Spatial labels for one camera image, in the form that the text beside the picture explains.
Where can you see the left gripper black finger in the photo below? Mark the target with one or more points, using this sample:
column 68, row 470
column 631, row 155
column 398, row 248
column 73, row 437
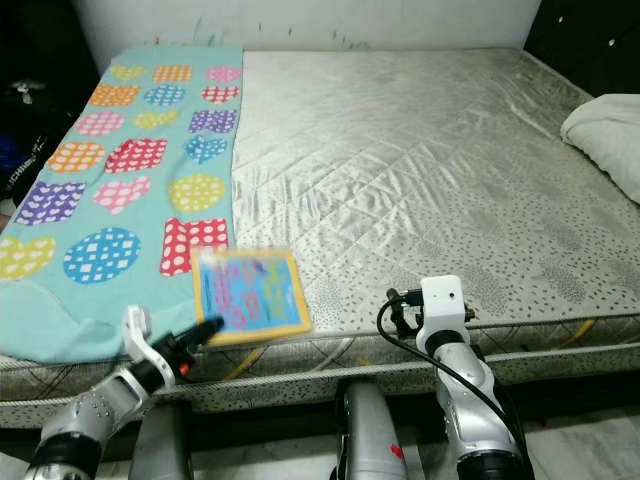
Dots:
column 203, row 331

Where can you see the yellow blue children's book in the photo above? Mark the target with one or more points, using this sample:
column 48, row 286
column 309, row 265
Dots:
column 255, row 290

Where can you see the white pillow with print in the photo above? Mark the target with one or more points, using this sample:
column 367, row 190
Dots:
column 610, row 140

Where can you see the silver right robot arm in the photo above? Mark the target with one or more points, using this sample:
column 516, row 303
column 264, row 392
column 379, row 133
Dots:
column 475, row 410

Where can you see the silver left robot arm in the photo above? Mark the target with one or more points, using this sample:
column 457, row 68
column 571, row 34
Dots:
column 90, row 420

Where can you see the silver left robot leg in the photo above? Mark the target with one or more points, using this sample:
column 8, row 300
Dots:
column 160, row 445

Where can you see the silver robot leg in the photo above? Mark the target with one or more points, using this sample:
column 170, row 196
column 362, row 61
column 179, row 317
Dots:
column 370, row 435
column 160, row 445

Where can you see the silver right robot leg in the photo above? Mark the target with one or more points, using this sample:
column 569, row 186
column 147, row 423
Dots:
column 370, row 435

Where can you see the quilted beige spotted mattress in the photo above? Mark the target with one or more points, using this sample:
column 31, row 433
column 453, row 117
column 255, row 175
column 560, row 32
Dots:
column 410, row 180

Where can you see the teal blanket with coloured patches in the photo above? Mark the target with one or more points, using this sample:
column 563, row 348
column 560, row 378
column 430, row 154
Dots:
column 120, row 220

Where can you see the black bag pile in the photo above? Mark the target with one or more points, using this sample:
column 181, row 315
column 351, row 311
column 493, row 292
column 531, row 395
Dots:
column 35, row 140

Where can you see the black tufted studded headboard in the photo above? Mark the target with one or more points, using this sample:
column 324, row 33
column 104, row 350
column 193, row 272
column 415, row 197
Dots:
column 590, row 40

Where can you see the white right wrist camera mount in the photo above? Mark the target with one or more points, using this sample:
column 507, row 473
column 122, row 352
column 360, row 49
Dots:
column 443, row 298

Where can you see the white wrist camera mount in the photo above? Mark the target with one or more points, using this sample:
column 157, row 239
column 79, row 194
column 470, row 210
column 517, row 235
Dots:
column 443, row 298
column 136, row 330

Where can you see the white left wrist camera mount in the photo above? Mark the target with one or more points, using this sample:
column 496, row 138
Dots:
column 136, row 330

